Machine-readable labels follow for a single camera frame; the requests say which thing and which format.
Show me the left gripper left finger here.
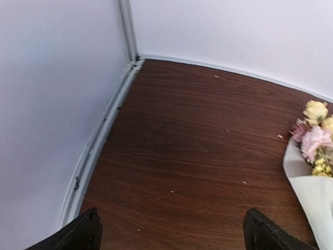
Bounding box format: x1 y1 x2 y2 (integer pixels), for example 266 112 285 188
26 208 103 250

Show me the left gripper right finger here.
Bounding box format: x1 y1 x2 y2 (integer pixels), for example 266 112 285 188
243 208 315 250

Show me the white wrapping paper sheet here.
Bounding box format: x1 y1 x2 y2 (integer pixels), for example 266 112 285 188
283 139 332 250

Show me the yellow fake flower bunch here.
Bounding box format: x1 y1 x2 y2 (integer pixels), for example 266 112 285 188
312 146 332 178

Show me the left aluminium frame post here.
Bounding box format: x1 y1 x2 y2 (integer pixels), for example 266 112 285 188
118 0 140 67

